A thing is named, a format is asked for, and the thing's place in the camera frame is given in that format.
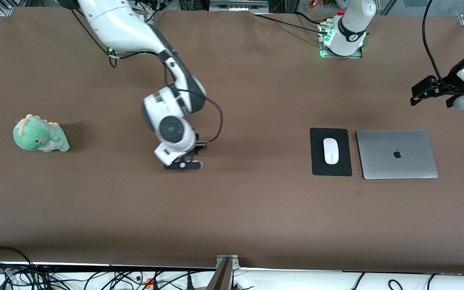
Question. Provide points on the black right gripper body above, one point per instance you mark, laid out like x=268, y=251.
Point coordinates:
x=198, y=148

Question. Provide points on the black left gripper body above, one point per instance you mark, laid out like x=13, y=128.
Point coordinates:
x=450, y=81

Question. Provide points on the white computer mouse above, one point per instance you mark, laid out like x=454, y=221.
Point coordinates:
x=331, y=151

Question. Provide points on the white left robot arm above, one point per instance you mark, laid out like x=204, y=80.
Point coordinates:
x=351, y=24

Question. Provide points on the black mouse pad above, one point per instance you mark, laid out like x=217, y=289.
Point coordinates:
x=316, y=169

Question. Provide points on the silver Apple laptop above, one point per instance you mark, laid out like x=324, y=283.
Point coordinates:
x=409, y=161

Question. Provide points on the small orange connector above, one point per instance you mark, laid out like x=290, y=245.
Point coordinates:
x=148, y=283

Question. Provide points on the green dinosaur plush toy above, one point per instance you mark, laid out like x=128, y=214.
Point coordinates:
x=38, y=135

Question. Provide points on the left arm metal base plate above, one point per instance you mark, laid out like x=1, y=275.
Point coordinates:
x=338, y=55

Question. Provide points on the metal post bracket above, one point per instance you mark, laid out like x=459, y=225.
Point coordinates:
x=235, y=262

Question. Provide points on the dark camera mount post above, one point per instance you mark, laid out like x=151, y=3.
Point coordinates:
x=220, y=280

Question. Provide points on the metal frame bracket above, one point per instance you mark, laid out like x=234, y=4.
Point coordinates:
x=238, y=5

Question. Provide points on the white table edge rail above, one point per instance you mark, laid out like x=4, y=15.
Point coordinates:
x=296, y=280

